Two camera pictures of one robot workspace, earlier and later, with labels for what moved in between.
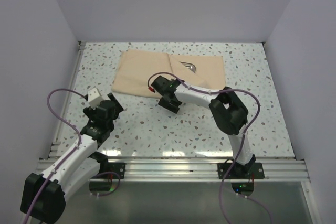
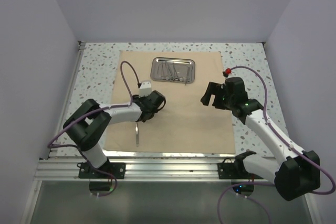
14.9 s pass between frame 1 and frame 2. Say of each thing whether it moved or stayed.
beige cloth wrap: moved
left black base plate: stayed
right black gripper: moved
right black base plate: stayed
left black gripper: moved
